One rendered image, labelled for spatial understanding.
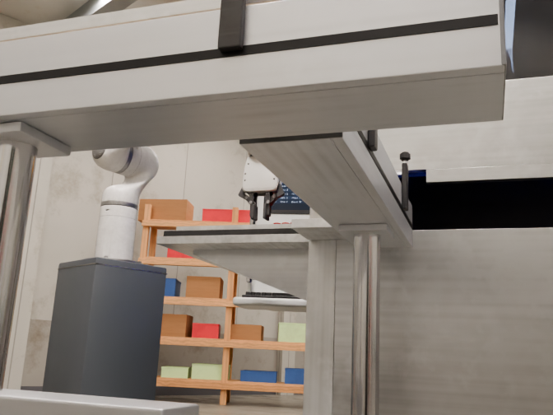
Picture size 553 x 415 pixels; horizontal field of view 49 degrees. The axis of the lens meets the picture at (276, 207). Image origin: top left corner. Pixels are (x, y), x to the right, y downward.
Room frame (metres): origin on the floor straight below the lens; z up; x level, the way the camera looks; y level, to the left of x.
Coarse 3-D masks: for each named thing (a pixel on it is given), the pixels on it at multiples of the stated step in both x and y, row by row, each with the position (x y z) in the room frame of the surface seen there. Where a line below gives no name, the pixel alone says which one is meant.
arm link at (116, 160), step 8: (96, 152) 1.87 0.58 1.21; (104, 152) 1.86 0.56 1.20; (112, 152) 1.85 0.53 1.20; (120, 152) 1.86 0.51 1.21; (128, 152) 1.89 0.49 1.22; (96, 160) 1.88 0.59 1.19; (104, 160) 1.87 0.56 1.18; (112, 160) 1.87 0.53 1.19; (120, 160) 1.88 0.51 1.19; (128, 160) 1.90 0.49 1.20; (104, 168) 1.91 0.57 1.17; (112, 168) 1.90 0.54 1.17; (120, 168) 1.91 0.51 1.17
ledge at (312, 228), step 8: (296, 224) 1.24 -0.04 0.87; (304, 224) 1.23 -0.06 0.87; (312, 224) 1.22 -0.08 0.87; (320, 224) 1.22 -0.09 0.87; (328, 224) 1.21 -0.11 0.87; (304, 232) 1.28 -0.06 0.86; (312, 232) 1.27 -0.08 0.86; (320, 232) 1.27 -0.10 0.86; (328, 232) 1.27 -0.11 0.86; (336, 232) 1.26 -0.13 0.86
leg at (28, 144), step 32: (0, 128) 0.65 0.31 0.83; (32, 128) 0.66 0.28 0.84; (0, 160) 0.68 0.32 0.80; (32, 160) 0.69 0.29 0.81; (0, 192) 0.67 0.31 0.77; (0, 224) 0.68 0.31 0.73; (0, 256) 0.68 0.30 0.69; (0, 288) 0.68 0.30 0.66; (0, 320) 0.68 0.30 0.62; (0, 352) 0.69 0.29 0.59; (0, 384) 0.70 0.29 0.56
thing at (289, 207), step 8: (288, 192) 2.43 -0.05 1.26; (264, 200) 2.45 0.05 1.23; (280, 200) 2.44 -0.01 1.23; (288, 200) 2.43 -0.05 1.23; (296, 200) 2.43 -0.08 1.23; (272, 208) 2.44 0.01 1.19; (280, 208) 2.44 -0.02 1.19; (288, 208) 2.43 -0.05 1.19; (296, 208) 2.43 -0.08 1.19; (304, 208) 2.42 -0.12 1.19; (272, 216) 2.45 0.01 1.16; (280, 216) 2.44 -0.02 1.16; (288, 216) 2.44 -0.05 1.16; (296, 216) 2.43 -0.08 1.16; (304, 216) 2.43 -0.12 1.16; (256, 224) 2.46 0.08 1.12; (256, 280) 2.46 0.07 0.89; (248, 288) 2.47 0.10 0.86; (256, 288) 2.46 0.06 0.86; (264, 288) 2.45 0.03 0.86; (272, 288) 2.45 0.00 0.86
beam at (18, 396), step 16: (0, 400) 0.64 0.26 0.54; (16, 400) 0.63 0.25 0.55; (32, 400) 0.63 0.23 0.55; (48, 400) 0.62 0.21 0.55; (64, 400) 0.62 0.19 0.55; (80, 400) 0.62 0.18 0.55; (96, 400) 0.63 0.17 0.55; (112, 400) 0.64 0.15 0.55; (128, 400) 0.65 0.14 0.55; (144, 400) 0.66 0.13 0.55
